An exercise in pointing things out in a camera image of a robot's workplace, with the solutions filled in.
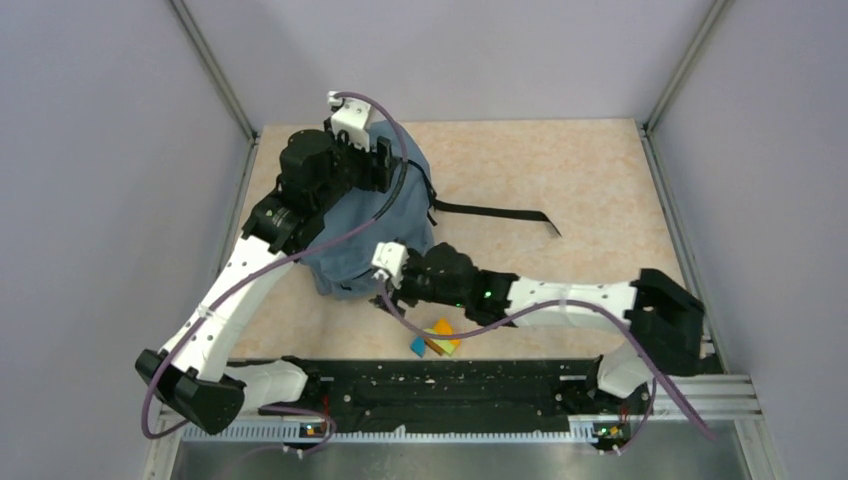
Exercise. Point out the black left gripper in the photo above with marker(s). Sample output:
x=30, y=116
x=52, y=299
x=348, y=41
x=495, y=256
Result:
x=376, y=176

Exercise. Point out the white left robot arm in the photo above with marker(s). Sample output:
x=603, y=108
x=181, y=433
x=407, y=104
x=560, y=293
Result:
x=190, y=373

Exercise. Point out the orange eraser block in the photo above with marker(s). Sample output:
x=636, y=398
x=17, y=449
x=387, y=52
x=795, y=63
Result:
x=443, y=328

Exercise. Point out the green brown eraser block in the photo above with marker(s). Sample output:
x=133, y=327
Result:
x=442, y=347

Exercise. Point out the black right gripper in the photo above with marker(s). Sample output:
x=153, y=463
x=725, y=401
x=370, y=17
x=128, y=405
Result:
x=402, y=292

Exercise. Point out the aluminium frame rail left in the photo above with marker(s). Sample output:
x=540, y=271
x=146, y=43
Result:
x=212, y=68

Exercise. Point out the blue eraser wedge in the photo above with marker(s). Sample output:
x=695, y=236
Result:
x=418, y=346

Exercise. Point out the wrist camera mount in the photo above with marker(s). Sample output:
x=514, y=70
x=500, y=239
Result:
x=350, y=118
x=388, y=262

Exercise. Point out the blue student backpack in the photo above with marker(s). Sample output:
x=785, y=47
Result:
x=344, y=271

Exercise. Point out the aluminium frame rail right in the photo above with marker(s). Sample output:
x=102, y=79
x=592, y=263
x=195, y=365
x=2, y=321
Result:
x=693, y=51

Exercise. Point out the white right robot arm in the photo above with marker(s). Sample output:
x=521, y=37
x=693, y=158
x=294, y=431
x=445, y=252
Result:
x=662, y=322

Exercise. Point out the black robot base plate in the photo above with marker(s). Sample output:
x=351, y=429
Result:
x=459, y=397

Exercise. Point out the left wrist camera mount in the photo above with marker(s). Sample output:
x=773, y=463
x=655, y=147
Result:
x=350, y=118

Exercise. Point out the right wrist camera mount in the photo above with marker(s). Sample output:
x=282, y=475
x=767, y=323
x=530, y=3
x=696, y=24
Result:
x=388, y=262

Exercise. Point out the aluminium frame rail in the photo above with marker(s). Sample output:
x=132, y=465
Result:
x=212, y=68
x=693, y=51

